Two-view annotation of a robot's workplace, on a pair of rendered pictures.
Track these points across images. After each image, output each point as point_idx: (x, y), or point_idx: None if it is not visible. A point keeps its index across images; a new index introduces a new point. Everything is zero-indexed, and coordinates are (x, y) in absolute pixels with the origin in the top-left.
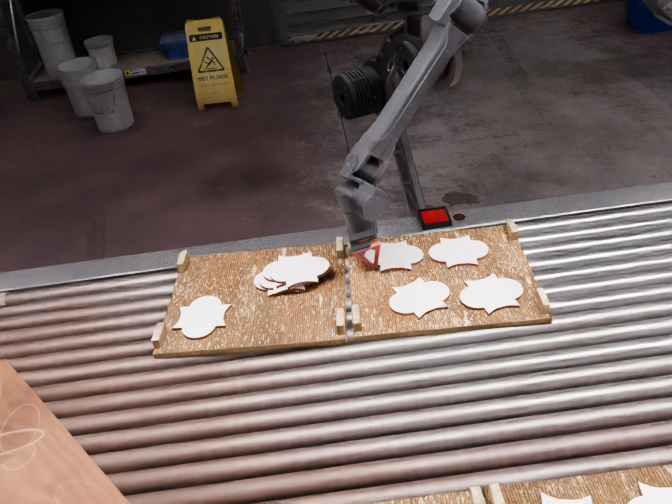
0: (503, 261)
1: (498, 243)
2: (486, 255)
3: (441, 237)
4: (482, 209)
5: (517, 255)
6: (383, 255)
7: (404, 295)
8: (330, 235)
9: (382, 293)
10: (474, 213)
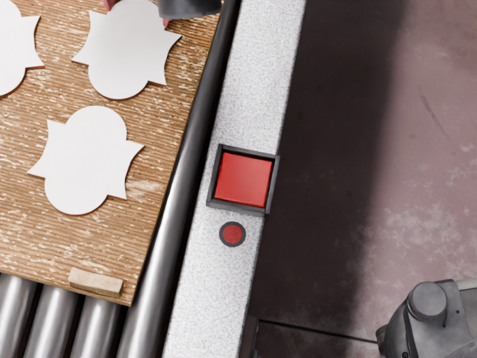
0: (19, 225)
1: (79, 245)
2: (50, 202)
3: (153, 154)
4: (239, 293)
5: (23, 258)
6: (132, 29)
7: (8, 24)
8: None
9: (40, 1)
10: (231, 269)
